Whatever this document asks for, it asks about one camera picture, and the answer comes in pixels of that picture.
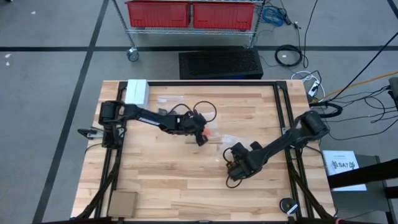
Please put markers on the brown cardboard piece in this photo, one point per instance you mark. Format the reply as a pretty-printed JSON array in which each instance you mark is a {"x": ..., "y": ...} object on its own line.
[{"x": 122, "y": 203}]

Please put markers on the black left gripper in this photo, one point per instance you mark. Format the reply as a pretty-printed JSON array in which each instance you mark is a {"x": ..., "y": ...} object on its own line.
[{"x": 202, "y": 139}]

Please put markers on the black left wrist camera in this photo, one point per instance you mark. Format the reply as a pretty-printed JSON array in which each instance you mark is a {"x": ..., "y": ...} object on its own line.
[{"x": 190, "y": 120}]

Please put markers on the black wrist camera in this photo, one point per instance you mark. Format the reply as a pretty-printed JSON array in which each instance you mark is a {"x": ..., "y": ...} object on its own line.
[
  {"x": 237, "y": 149},
  {"x": 190, "y": 120}
]

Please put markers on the black bar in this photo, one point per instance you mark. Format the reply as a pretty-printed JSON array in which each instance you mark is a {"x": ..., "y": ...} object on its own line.
[{"x": 367, "y": 174}]

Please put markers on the black aluminium table frame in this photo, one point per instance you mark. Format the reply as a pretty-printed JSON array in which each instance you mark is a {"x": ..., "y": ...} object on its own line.
[{"x": 217, "y": 83}]

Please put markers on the red plastic bin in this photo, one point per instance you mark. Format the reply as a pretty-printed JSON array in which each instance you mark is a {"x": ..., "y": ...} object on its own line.
[
  {"x": 158, "y": 14},
  {"x": 224, "y": 15}
]

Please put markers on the black perforated metal case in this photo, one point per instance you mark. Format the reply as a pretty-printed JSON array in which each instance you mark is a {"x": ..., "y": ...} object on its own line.
[{"x": 220, "y": 63}]

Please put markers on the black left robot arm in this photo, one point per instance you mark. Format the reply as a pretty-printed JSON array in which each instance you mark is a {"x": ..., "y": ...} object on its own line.
[{"x": 149, "y": 117}]

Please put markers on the grey side table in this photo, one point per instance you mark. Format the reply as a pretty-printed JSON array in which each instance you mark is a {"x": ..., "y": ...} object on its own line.
[{"x": 367, "y": 205}]

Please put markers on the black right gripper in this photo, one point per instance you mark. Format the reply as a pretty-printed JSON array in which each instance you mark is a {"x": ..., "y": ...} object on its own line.
[{"x": 245, "y": 161}]

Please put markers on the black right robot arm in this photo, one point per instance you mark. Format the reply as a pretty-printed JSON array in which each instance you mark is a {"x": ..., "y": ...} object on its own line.
[{"x": 280, "y": 143}]

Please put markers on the white cardboard box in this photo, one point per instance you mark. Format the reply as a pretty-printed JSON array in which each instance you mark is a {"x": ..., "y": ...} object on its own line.
[{"x": 136, "y": 90}]

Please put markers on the white power strip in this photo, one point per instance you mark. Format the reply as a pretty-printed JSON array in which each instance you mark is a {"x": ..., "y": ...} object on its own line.
[{"x": 313, "y": 89}]

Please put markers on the white printed booklet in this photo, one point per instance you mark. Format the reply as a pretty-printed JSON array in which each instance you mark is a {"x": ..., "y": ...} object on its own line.
[{"x": 342, "y": 174}]

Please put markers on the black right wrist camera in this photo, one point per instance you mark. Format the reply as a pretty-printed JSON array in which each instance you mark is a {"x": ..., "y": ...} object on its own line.
[{"x": 237, "y": 149}]

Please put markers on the orange rubber band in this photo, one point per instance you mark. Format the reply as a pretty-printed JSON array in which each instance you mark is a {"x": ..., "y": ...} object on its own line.
[{"x": 207, "y": 132}]

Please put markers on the black tape roll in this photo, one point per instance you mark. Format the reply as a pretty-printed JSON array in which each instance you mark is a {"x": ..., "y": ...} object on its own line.
[{"x": 284, "y": 205}]

